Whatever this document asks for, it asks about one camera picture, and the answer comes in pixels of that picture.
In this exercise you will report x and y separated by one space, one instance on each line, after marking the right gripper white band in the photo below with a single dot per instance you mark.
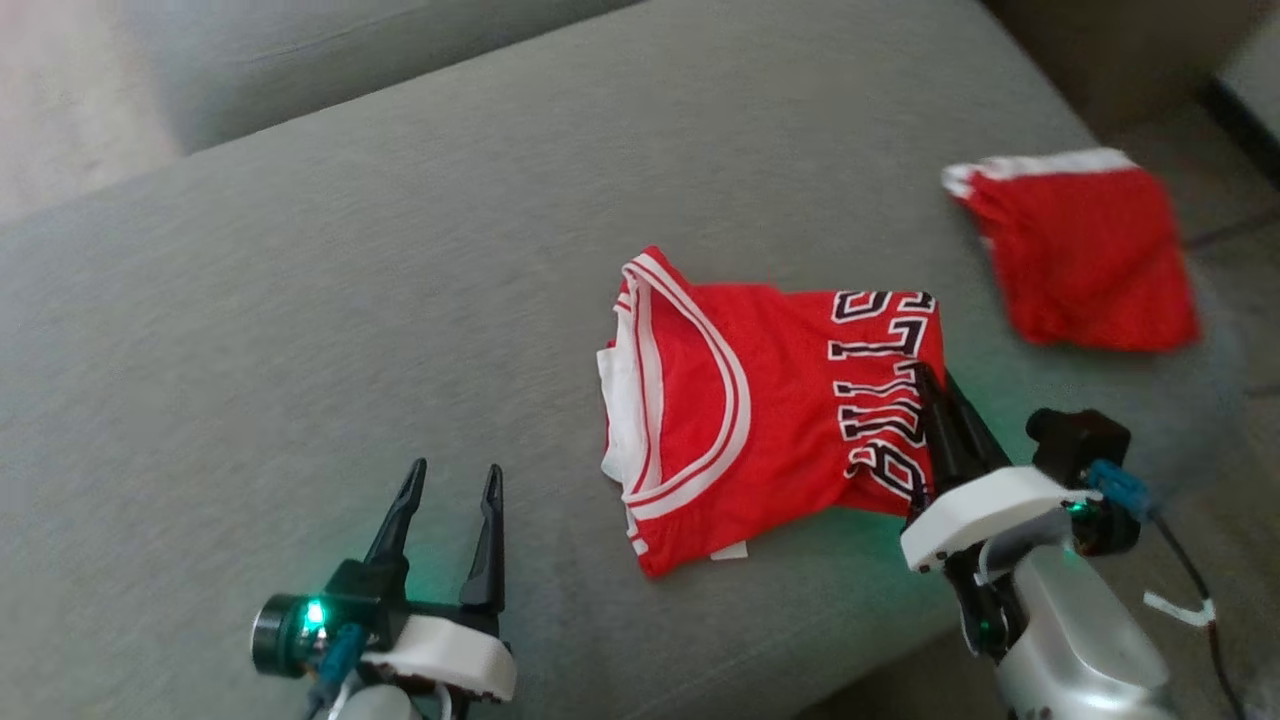
990 505

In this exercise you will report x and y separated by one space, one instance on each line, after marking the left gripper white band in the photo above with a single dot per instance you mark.
450 650

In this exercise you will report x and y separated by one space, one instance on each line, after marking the red basketball jersey white trim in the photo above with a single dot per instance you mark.
780 400

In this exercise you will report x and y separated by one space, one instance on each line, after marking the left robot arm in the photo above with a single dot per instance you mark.
375 705

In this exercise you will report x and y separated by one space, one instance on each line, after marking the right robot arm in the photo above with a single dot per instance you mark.
1070 640

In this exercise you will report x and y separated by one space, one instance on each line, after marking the red shorts white waistband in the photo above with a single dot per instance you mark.
1085 260

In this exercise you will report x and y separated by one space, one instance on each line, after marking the large grey sofa seat cushion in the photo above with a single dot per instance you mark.
400 300

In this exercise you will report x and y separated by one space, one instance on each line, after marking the pale furniture with dark base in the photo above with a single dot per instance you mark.
1255 80

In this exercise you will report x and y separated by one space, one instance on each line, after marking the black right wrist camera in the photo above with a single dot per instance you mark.
1085 440

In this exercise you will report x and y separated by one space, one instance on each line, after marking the left wrist camera green light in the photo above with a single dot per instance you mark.
290 635

